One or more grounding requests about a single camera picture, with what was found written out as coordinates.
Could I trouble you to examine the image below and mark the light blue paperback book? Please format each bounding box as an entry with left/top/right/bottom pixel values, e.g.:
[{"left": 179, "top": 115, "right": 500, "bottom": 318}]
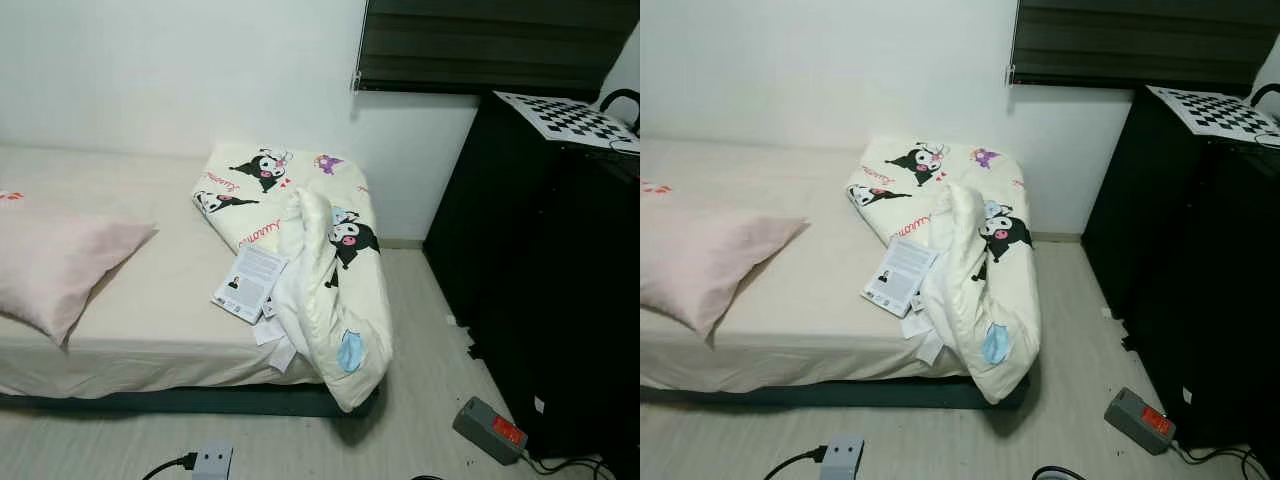
[
  {"left": 211, "top": 245, "right": 290, "bottom": 325},
  {"left": 861, "top": 237, "right": 941, "bottom": 319}
]

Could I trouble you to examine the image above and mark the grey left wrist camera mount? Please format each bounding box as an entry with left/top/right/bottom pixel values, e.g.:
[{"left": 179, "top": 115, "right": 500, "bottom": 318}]
[
  {"left": 820, "top": 436, "right": 866, "bottom": 480},
  {"left": 192, "top": 442, "right": 234, "bottom": 480}
]

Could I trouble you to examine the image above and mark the dark window blind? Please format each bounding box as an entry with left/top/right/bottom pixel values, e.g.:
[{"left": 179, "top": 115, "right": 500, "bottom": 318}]
[
  {"left": 356, "top": 0, "right": 641, "bottom": 98},
  {"left": 1010, "top": 0, "right": 1280, "bottom": 98}
]

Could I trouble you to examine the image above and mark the cream cartoon print blanket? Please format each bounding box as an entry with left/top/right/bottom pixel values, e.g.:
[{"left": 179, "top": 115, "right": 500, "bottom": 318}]
[
  {"left": 192, "top": 140, "right": 394, "bottom": 413},
  {"left": 846, "top": 135, "right": 1043, "bottom": 406}
]

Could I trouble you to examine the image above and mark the cream bed mattress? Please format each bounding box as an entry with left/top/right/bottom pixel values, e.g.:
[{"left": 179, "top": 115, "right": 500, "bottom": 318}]
[
  {"left": 640, "top": 138, "right": 976, "bottom": 393},
  {"left": 0, "top": 143, "right": 331, "bottom": 399}
]

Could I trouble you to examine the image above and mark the black white checkerboard sheet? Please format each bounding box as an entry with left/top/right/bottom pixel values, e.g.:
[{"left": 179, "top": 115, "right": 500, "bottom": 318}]
[
  {"left": 494, "top": 91, "right": 641, "bottom": 153},
  {"left": 1146, "top": 85, "right": 1280, "bottom": 141}
]

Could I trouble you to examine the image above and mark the black cabinet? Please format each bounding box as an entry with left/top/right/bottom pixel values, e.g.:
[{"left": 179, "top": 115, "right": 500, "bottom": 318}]
[
  {"left": 424, "top": 92, "right": 641, "bottom": 471},
  {"left": 1082, "top": 85, "right": 1280, "bottom": 451}
]

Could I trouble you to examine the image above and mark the teal bed frame base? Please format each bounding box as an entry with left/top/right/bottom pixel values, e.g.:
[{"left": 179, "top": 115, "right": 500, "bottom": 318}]
[
  {"left": 0, "top": 385, "right": 379, "bottom": 419},
  {"left": 640, "top": 378, "right": 1031, "bottom": 411}
]

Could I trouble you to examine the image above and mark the black power adapter cable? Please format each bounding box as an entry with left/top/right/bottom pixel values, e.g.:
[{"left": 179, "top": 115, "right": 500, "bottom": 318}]
[
  {"left": 1170, "top": 440, "right": 1266, "bottom": 476},
  {"left": 520, "top": 450, "right": 606, "bottom": 476}
]

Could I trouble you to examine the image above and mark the pink pillow with dot print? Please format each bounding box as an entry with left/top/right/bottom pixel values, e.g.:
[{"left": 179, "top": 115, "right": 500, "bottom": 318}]
[
  {"left": 0, "top": 188, "right": 159, "bottom": 348},
  {"left": 640, "top": 180, "right": 809, "bottom": 339}
]

